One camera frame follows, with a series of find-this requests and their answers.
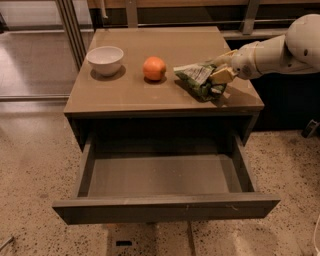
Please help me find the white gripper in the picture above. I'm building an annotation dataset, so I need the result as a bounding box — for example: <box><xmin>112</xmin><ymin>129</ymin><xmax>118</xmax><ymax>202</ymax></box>
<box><xmin>209</xmin><ymin>41</ymin><xmax>262</xmax><ymax>84</ymax></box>

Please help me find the green jalapeno chip bag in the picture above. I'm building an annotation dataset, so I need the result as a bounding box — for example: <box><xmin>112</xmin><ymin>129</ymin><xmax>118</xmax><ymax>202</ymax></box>
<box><xmin>173</xmin><ymin>63</ymin><xmax>227</xmax><ymax>101</ymax></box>

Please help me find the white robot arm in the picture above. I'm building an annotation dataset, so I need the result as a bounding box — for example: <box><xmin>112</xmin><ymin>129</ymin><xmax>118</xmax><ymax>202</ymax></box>
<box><xmin>209</xmin><ymin>14</ymin><xmax>320</xmax><ymax>84</ymax></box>

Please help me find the grey-brown drawer cabinet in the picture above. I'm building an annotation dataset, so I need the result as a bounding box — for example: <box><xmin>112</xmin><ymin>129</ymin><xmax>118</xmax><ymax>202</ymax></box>
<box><xmin>64</xmin><ymin>27</ymin><xmax>264</xmax><ymax>146</ymax></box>

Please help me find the open grey top drawer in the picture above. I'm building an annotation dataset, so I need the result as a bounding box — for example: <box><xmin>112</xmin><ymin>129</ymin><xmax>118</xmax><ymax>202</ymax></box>
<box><xmin>52</xmin><ymin>134</ymin><xmax>280</xmax><ymax>225</ymax></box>

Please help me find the orange fruit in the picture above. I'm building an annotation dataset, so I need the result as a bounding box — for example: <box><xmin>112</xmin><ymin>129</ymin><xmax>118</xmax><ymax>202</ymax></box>
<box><xmin>143</xmin><ymin>56</ymin><xmax>166</xmax><ymax>81</ymax></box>

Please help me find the white ceramic bowl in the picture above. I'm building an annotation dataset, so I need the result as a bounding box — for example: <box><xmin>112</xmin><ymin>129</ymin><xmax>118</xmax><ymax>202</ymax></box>
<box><xmin>86</xmin><ymin>46</ymin><xmax>124</xmax><ymax>76</ymax></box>

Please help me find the metal rod on floor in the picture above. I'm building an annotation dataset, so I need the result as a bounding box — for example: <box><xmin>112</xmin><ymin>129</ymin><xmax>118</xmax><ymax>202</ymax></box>
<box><xmin>0</xmin><ymin>236</ymin><xmax>14</xmax><ymax>251</ymax></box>

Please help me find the metal railing frame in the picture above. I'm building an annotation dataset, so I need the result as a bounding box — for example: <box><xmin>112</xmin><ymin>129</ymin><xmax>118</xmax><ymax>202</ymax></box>
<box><xmin>53</xmin><ymin>0</ymin><xmax>320</xmax><ymax>71</ymax></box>

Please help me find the white cable on floor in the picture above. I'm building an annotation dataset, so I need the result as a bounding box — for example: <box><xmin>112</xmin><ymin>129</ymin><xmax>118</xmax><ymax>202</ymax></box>
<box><xmin>311</xmin><ymin>213</ymin><xmax>320</xmax><ymax>256</ymax></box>

